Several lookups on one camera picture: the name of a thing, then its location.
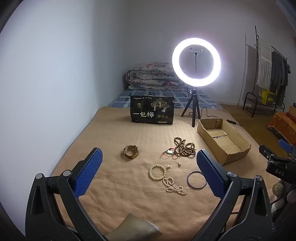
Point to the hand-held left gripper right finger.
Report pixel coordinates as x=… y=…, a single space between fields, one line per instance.
x=210 y=173

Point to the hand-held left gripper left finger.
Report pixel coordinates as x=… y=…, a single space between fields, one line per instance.
x=89 y=169

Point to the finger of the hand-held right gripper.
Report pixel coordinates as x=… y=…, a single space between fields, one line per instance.
x=266 y=151
x=285 y=144

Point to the dark bangle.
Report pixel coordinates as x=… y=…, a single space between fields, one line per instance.
x=188 y=182

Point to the cardboard box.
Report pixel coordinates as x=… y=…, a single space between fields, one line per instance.
x=231 y=143

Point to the person's right hand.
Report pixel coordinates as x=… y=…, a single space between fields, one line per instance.
x=291 y=197

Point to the orange box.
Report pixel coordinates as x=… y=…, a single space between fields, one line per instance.
x=279 y=122

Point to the wooden box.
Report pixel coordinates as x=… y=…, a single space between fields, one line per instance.
x=292 y=113

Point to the yellow box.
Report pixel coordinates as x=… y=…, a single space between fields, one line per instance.
x=268 y=97

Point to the black clothes rack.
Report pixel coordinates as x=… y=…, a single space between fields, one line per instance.
x=251 y=95

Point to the black tripod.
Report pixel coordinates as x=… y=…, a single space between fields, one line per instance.
x=193 y=104

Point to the dark hanging clothes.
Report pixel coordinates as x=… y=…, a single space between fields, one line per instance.
x=279 y=71

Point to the blue patterned bed sheet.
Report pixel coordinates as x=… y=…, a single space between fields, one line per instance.
x=122 y=98

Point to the black snack bag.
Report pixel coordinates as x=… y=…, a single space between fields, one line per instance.
x=151 y=109

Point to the folded floral quilt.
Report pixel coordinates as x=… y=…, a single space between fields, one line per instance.
x=150 y=76

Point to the black phone holder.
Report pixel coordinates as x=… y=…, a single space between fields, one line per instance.
x=195 y=54

